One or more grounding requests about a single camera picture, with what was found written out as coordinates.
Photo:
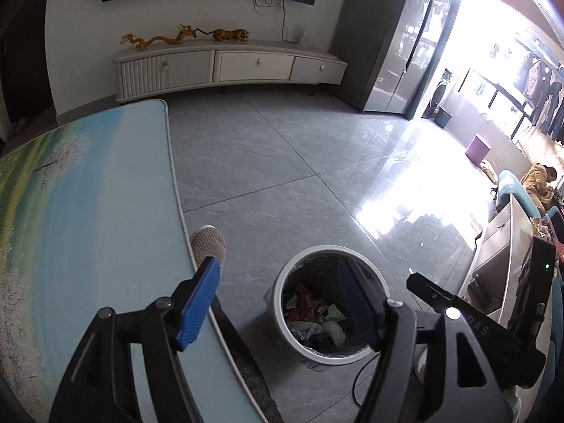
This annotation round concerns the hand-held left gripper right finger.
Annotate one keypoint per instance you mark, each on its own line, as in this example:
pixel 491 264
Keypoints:
pixel 359 304

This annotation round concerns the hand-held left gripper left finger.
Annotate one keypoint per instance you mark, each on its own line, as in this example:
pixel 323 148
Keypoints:
pixel 198 304

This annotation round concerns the red snack wrapper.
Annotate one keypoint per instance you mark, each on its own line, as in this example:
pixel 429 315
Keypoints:
pixel 304 302

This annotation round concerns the golden tiger figurine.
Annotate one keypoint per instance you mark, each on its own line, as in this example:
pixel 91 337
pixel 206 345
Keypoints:
pixel 229 35

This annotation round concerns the teal bucket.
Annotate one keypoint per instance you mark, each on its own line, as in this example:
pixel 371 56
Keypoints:
pixel 443 117

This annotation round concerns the white round trash can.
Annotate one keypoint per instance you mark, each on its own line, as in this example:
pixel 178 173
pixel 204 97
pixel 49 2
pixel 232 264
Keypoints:
pixel 282 317

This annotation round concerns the landscape printed table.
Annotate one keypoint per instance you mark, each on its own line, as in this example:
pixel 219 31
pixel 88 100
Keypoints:
pixel 88 229

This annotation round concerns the golden dragon figurine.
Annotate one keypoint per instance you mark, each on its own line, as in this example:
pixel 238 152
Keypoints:
pixel 154 39

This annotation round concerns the pile of wrappers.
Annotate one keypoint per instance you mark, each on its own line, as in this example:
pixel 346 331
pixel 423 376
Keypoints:
pixel 317 328

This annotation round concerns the dark washing machine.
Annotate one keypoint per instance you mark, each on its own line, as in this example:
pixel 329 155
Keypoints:
pixel 440 94

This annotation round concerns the grey glossy wardrobe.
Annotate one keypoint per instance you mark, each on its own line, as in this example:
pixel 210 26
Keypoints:
pixel 387 53

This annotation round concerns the blue chair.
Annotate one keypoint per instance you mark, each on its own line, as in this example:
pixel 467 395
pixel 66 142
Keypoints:
pixel 511 185

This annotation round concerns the beige knit shoe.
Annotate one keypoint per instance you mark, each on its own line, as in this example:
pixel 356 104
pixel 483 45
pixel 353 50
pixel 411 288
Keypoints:
pixel 209 242

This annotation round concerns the row of hanging clothes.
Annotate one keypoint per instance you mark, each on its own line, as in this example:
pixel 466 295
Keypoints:
pixel 542 83

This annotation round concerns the yellow cloth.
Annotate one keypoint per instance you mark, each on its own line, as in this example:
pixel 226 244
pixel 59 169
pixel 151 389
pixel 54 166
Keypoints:
pixel 488 170

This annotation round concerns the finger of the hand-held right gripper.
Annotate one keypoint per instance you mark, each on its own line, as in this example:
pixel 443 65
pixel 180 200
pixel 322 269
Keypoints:
pixel 429 291

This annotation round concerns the white television cabinet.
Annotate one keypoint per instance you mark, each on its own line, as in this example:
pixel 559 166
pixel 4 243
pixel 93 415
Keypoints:
pixel 255 66

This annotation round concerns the purple stool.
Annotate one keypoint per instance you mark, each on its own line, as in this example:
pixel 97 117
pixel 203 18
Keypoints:
pixel 478 147

